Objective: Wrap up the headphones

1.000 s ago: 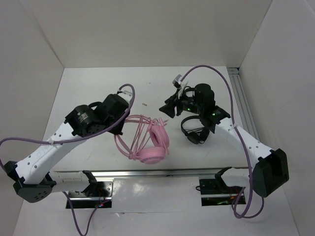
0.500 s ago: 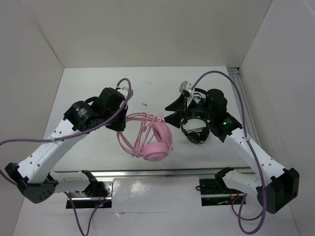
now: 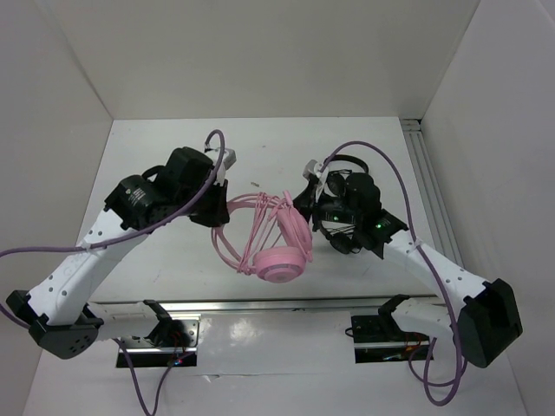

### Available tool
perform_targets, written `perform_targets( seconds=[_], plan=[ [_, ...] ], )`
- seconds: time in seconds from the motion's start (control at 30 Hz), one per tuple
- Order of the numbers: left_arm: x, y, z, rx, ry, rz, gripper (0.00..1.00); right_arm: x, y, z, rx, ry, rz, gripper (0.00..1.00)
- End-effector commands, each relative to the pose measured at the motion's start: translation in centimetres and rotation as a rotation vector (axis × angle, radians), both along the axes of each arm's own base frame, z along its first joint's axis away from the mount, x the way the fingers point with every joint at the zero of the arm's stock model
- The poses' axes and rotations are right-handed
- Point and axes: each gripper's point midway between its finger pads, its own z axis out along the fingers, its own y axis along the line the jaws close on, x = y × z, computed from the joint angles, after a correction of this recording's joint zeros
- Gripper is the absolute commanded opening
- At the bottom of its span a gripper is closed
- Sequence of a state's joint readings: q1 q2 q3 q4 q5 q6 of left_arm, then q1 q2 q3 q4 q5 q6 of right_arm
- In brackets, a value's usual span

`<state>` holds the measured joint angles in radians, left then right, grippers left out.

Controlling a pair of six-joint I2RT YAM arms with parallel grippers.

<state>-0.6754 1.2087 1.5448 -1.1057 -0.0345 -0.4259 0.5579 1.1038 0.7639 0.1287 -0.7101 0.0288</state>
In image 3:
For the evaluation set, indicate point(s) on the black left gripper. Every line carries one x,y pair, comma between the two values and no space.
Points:
218,214

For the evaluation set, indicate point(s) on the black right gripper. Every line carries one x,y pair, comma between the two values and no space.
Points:
305,204

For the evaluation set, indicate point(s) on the pink gaming headphones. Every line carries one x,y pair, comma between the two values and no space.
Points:
279,243

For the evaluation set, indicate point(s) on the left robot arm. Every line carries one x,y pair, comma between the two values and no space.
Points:
59,313

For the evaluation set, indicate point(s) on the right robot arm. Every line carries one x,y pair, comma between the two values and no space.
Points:
485,313

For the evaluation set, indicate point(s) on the black headphones near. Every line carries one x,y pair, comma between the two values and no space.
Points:
342,237

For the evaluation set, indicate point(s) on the black headphones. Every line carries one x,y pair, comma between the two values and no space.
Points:
342,237
342,173

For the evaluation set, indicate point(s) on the black headphones far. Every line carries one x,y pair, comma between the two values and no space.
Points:
342,173

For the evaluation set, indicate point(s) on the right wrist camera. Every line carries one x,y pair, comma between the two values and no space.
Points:
315,170

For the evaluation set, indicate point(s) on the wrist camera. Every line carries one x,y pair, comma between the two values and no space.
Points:
229,159
315,170

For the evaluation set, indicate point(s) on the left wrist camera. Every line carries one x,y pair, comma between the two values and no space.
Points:
229,159

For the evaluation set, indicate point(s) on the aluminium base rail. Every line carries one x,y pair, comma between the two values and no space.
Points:
187,310

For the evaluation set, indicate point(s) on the aluminium side rail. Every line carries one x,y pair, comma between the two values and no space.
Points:
440,225

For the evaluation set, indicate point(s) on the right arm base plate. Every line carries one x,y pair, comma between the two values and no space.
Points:
376,342

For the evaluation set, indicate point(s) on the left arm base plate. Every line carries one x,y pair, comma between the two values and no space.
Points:
178,347

